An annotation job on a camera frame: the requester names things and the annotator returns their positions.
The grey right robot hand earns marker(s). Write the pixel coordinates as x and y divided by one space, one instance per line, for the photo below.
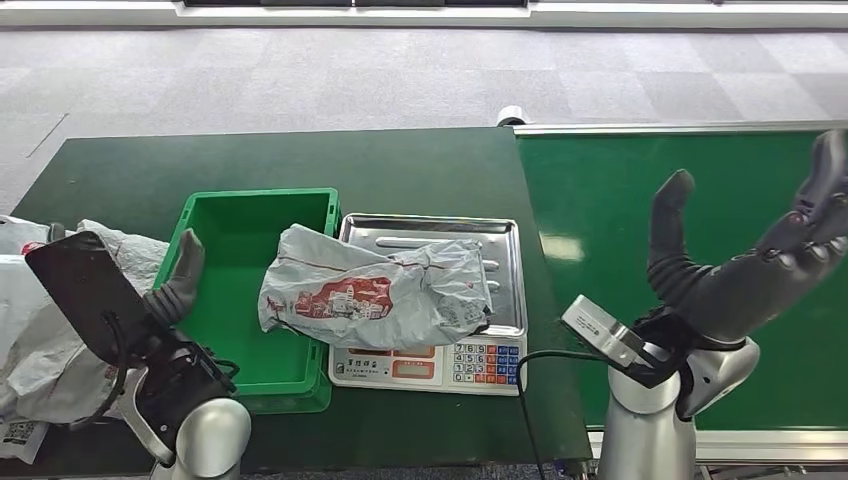
729 291

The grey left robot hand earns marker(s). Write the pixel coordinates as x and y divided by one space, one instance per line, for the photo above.
86 285

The grey package with red print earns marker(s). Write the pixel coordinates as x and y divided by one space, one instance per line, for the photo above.
371 291

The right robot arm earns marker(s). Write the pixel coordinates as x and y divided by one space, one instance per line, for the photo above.
642 430

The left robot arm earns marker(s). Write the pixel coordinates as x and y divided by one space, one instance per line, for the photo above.
212 437

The green conveyor belt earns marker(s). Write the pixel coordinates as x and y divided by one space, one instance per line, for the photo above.
609 199

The grey crumpled mailer bag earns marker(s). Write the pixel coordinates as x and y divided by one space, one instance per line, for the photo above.
132 255

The large white mailer bag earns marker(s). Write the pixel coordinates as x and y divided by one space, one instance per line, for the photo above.
46 358

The small white mailer bag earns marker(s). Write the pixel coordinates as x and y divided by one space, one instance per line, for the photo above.
20 232

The white label with QR code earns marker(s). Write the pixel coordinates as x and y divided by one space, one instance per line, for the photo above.
20 437

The green plastic crate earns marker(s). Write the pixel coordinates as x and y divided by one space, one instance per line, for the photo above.
265 212

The electronic scale with steel tray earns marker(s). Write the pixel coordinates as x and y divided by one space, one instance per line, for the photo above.
424 371

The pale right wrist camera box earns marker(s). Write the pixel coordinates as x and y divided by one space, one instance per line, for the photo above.
596 324

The aluminium conveyor frame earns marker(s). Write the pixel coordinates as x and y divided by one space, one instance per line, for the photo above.
662 127

